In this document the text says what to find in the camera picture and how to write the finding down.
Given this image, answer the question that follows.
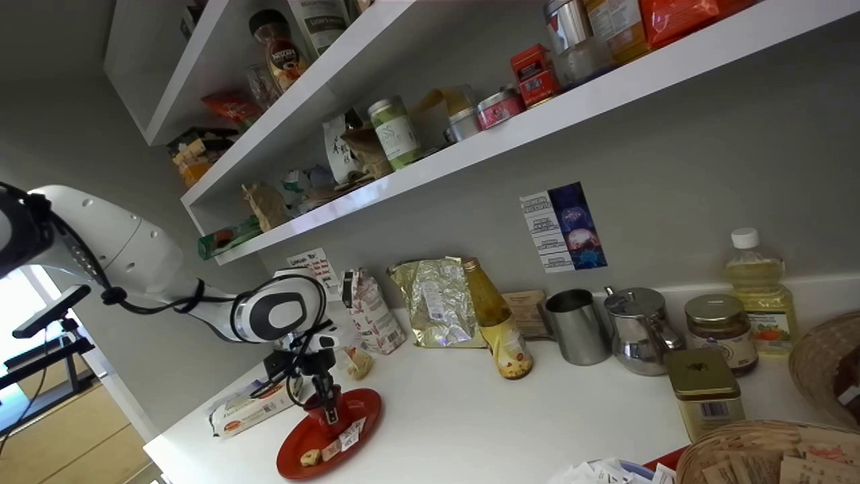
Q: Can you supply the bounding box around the blue white wall leaflet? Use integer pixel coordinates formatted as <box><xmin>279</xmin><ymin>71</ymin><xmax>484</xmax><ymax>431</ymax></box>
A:
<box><xmin>518</xmin><ymin>184</ymin><xmax>606</xmax><ymax>274</ymax></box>

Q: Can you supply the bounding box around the white biscuit box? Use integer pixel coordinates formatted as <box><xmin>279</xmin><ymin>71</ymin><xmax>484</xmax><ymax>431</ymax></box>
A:
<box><xmin>207</xmin><ymin>383</ymin><xmax>292</xmax><ymax>438</ymax></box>

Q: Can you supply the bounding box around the wicker basket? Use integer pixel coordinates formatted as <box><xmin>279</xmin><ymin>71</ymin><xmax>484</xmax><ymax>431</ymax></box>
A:
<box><xmin>676</xmin><ymin>423</ymin><xmax>860</xmax><ymax>484</ymax></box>

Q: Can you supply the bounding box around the cooking oil bottle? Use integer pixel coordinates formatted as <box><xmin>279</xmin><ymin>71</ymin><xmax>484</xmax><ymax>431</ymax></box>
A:
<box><xmin>723</xmin><ymin>225</ymin><xmax>799</xmax><ymax>357</ymax></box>

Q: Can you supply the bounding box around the steel cup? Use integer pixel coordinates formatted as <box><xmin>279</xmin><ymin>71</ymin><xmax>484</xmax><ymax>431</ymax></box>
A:
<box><xmin>543</xmin><ymin>291</ymin><xmax>611</xmax><ymax>366</ymax></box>

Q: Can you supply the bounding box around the pretzel shaped cookie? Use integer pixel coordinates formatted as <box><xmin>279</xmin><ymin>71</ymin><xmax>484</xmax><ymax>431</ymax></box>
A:
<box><xmin>299</xmin><ymin>448</ymin><xmax>322</xmax><ymax>469</ymax></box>

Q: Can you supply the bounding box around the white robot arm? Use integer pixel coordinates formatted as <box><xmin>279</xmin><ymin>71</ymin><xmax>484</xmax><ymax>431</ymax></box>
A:
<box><xmin>0</xmin><ymin>184</ymin><xmax>342</xmax><ymax>409</ymax></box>

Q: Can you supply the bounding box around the gold foil bag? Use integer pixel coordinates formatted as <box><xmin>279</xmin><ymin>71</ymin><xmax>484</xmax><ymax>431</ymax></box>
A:
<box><xmin>387</xmin><ymin>256</ymin><xmax>479</xmax><ymax>349</ymax></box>

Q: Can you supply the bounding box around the red round plate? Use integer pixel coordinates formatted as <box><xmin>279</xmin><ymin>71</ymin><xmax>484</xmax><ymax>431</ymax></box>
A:
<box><xmin>273</xmin><ymin>387</ymin><xmax>385</xmax><ymax>481</ymax></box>

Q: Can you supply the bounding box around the yellow glass bottle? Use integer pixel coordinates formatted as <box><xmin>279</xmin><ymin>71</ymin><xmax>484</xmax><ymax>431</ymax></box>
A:
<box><xmin>465</xmin><ymin>258</ymin><xmax>535</xmax><ymax>380</ymax></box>

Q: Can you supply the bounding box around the glass jar with lid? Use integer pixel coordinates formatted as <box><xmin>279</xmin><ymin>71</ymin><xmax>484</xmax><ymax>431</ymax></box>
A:
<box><xmin>684</xmin><ymin>294</ymin><xmax>758</xmax><ymax>373</ymax></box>

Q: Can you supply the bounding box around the steel teapot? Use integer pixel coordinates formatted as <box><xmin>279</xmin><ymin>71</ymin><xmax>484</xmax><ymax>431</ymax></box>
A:
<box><xmin>605</xmin><ymin>284</ymin><xmax>684</xmax><ymax>377</ymax></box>

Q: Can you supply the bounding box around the white wall shelf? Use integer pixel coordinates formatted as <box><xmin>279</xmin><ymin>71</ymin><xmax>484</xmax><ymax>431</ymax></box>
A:
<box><xmin>105</xmin><ymin>0</ymin><xmax>860</xmax><ymax>263</ymax></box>

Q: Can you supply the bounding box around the white red printed bag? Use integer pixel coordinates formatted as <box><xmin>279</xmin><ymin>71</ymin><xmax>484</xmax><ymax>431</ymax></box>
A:
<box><xmin>343</xmin><ymin>268</ymin><xmax>405</xmax><ymax>356</ymax></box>

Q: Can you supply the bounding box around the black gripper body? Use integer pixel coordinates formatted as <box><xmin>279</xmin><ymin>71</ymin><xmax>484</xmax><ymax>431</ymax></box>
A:
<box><xmin>264</xmin><ymin>340</ymin><xmax>339</xmax><ymax>403</ymax></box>

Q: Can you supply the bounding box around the green label can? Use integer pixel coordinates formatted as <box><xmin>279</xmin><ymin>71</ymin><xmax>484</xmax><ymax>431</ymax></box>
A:
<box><xmin>367</xmin><ymin>96</ymin><xmax>418</xmax><ymax>170</ymax></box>

